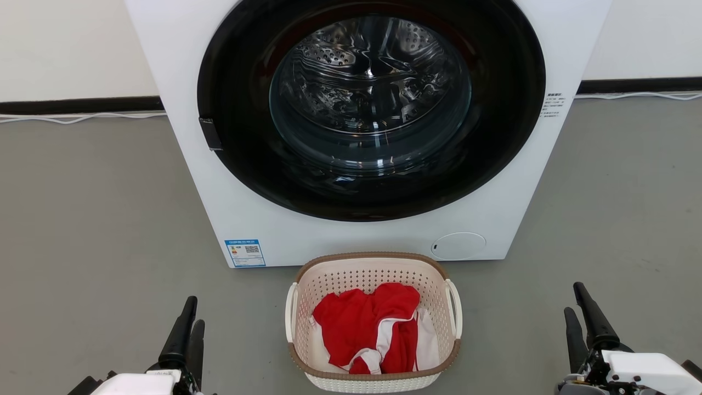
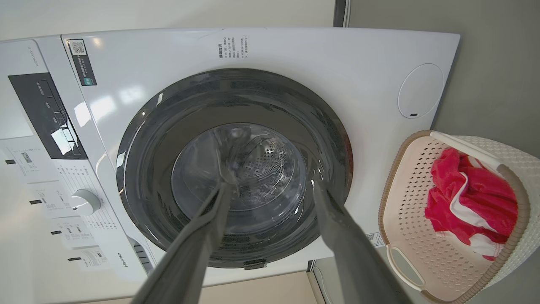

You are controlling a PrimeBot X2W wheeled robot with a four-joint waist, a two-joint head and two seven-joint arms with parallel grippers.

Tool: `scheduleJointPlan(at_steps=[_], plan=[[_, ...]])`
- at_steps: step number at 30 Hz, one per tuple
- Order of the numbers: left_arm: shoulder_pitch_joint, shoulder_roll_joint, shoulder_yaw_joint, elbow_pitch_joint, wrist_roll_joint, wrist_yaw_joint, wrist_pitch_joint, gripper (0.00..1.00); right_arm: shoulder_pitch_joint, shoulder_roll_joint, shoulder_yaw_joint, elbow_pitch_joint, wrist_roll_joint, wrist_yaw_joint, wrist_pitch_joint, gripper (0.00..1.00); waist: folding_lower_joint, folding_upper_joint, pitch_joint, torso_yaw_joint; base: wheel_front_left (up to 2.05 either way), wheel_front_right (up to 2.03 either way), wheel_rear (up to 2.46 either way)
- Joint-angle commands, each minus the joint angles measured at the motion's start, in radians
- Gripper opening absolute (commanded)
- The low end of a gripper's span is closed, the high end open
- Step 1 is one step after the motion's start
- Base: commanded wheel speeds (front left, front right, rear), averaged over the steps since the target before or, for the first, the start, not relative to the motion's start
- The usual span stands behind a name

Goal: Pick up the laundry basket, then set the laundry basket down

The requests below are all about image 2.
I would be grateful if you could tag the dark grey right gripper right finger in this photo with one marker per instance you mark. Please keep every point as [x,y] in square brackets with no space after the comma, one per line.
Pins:
[350,257]

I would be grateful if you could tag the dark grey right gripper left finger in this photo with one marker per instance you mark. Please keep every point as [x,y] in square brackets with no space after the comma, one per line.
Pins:
[190,253]

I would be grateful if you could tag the cream perforated laundry basket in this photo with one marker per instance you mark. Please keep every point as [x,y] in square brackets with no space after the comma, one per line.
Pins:
[411,219]

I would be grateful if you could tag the white paper instruction label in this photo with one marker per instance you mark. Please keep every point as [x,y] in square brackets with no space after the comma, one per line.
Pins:
[92,258]
[23,162]
[48,198]
[74,233]

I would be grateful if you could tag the silver washer control knob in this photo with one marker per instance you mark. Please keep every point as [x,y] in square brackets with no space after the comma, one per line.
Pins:
[85,202]

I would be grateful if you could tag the round dark glass washer door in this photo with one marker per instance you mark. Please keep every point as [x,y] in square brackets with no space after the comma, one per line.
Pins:
[160,139]

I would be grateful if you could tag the red and white clothing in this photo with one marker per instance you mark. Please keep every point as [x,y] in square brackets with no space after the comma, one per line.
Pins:
[485,198]

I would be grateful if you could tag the round white filter cover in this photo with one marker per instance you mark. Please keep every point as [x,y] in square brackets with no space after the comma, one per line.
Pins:
[421,90]

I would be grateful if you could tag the black washer display panel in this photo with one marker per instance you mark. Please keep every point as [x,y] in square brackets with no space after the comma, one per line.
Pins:
[42,114]

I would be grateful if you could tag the white front-load washing machine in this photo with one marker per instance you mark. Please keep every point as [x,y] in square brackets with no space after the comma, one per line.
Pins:
[295,50]

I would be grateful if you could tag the black QR code sticker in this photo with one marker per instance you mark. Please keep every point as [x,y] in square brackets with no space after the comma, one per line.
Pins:
[82,63]

